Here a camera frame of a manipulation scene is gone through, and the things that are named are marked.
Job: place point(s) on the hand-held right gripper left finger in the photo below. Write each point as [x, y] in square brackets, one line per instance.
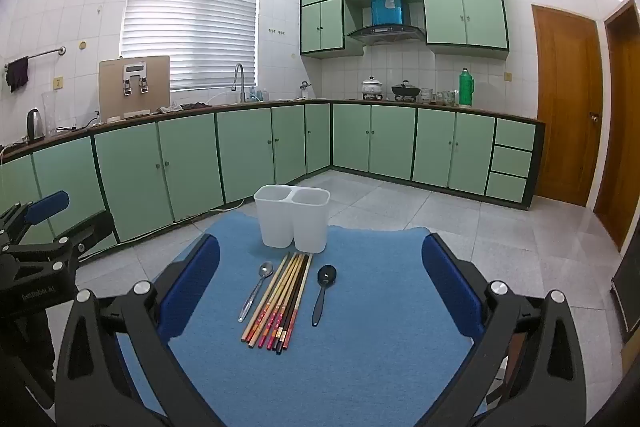
[195, 277]

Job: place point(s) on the chrome kitchen faucet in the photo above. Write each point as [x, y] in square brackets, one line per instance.
[242, 89]

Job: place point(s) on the metal spoon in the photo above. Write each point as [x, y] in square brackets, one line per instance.
[265, 270]

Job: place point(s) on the glass jar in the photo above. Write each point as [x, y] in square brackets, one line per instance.
[441, 97]
[426, 95]
[451, 97]

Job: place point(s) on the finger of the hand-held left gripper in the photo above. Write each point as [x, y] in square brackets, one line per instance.
[47, 206]
[90, 229]

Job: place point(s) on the black plastic spoon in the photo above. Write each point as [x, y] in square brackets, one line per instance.
[327, 276]

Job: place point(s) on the white cooking pot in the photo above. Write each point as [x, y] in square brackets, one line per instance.
[372, 87]

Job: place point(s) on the dark rag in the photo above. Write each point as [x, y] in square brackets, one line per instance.
[175, 108]

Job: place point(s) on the glass range hood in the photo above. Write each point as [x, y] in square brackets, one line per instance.
[385, 34]

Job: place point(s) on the clear plastic bottle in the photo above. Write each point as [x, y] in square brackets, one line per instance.
[257, 95]

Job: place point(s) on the small white kettle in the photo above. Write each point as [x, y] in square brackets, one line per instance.
[304, 92]

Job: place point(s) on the white window blind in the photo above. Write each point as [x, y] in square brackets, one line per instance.
[190, 22]

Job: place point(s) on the brown countertop water purifier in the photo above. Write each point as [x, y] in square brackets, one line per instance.
[155, 82]

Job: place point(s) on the dark framed board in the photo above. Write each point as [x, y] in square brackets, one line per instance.
[627, 292]

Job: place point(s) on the metal towel rail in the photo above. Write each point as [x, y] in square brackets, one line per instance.
[45, 53]

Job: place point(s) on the blue table mat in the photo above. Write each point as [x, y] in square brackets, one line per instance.
[350, 357]

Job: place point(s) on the clear plastic pitcher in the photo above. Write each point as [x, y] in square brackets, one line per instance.
[50, 117]

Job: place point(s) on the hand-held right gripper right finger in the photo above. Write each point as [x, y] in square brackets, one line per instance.
[450, 287]

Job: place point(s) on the steel electric kettle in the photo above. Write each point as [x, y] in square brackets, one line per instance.
[34, 127]

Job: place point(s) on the green thermos flask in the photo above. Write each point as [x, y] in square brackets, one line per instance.
[466, 89]

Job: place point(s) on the green wall cabinets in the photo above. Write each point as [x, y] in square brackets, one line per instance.
[440, 12]

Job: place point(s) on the green base cabinets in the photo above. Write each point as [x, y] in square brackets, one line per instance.
[190, 167]

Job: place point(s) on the dark towel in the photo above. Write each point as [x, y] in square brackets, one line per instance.
[17, 74]

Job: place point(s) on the white two-compartment utensil holder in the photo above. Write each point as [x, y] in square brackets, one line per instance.
[275, 222]

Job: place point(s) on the row of chopsticks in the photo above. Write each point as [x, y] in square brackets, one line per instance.
[280, 302]

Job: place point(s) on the black wok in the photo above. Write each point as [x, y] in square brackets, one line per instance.
[405, 91]

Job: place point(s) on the wooden door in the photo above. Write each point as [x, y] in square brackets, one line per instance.
[622, 132]
[565, 107]

